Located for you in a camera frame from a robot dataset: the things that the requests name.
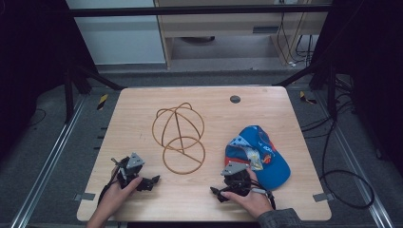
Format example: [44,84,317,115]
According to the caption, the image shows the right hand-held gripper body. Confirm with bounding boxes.
[220,161,255,198]

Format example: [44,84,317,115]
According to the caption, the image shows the black horizontal frame bar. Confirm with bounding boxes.
[69,4,333,18]

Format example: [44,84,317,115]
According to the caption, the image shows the person's left hand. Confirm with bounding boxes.
[93,176,144,220]

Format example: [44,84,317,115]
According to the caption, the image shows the aluminium floor rail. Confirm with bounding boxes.
[9,94,87,228]
[315,91,395,228]

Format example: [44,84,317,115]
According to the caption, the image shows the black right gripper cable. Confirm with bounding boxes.
[248,179,278,211]

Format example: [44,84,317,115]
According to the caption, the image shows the hanging cables under cabinet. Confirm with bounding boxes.
[276,11,316,68]

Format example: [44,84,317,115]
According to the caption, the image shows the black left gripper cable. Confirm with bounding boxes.
[97,166,120,205]

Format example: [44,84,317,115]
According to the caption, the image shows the black metal stand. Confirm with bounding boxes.
[63,63,126,124]
[273,58,338,120]

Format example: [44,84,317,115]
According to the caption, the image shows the tan wire hat stand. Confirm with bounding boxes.
[151,102,206,176]

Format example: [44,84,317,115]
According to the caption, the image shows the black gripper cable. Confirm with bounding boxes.
[248,179,278,211]
[97,166,120,205]

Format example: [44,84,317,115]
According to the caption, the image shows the white wall panel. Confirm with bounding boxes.
[65,0,167,67]

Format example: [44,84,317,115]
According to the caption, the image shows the light wooden cabinet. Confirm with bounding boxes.
[153,0,333,69]

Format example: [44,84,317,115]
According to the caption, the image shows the black looped floor cable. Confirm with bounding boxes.
[318,119,376,211]

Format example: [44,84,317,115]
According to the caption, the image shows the blue printed baseball cap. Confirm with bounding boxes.
[223,124,292,192]

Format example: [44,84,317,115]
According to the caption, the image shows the person's right hand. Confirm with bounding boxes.
[220,166,275,219]

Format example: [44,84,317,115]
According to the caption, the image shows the black yellow striped tape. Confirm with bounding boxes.
[298,90,317,105]
[96,93,109,111]

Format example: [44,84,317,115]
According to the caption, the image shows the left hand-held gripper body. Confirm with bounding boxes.
[110,152,147,190]

